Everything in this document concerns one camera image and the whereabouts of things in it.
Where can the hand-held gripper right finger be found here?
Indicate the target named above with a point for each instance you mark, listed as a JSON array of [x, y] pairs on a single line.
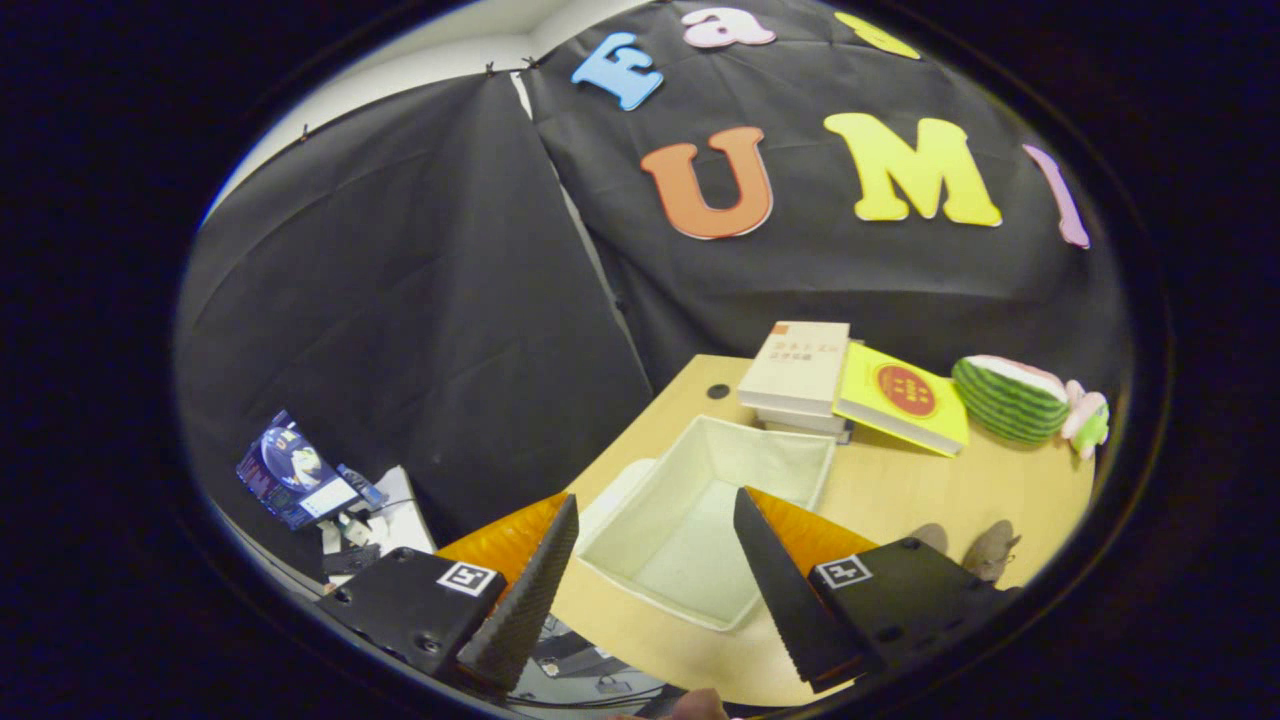
[[785, 600]]

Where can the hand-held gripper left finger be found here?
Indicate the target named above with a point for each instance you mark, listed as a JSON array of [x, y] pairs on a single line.
[[525, 600]]

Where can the pale green fabric storage box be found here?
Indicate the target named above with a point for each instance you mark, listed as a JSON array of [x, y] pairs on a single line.
[[690, 530]]

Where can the blue printed box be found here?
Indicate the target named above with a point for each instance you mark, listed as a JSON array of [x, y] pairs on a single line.
[[295, 470]]

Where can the black device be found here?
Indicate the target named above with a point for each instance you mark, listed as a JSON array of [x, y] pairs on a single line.
[[350, 560]]

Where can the beige book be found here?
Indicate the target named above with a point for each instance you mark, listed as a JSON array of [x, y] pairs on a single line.
[[800, 365]]

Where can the yellow book with red circle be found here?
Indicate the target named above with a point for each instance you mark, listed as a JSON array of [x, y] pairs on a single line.
[[905, 395]]

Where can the watermelon slice plush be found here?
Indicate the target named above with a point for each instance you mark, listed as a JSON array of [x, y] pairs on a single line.
[[1005, 400]]

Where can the pink and green plush toy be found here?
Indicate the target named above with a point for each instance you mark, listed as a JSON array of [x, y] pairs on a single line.
[[1088, 420]]

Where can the grey metal frame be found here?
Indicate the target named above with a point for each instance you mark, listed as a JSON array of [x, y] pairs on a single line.
[[580, 650]]

